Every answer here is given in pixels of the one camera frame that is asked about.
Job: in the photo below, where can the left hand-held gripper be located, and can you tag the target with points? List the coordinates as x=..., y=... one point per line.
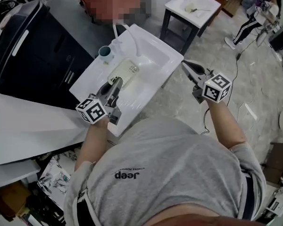
x=94, y=112

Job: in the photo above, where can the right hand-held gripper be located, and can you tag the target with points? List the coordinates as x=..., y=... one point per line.
x=217, y=88

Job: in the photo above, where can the white ceramic sink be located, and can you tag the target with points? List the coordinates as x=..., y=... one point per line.
x=153, y=53

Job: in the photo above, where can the person's left forearm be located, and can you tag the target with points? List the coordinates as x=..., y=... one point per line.
x=94, y=140

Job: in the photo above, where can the person's right forearm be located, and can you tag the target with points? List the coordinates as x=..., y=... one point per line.
x=224, y=123

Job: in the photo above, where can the white sink on black stand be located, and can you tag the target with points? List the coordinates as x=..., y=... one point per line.
x=195, y=10

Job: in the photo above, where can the grey-blue cup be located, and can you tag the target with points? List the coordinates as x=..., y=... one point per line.
x=106, y=54

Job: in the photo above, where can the white faucet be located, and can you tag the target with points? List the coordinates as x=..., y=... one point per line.
x=116, y=35

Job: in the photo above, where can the wooden cabinet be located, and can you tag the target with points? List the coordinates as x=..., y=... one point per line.
x=226, y=1

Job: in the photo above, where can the black cabinet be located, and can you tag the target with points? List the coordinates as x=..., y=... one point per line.
x=37, y=55

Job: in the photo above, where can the white board panel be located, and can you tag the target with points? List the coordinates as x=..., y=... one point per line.
x=26, y=126

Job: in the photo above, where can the black box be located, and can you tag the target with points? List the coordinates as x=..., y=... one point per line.
x=281, y=37

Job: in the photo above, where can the person's grey t-shirt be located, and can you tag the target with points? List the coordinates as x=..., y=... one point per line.
x=165, y=168

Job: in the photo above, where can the marbled panel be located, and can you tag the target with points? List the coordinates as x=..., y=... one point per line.
x=54, y=175

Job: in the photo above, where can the brown cardboard box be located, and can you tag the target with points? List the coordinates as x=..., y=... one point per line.
x=279, y=161

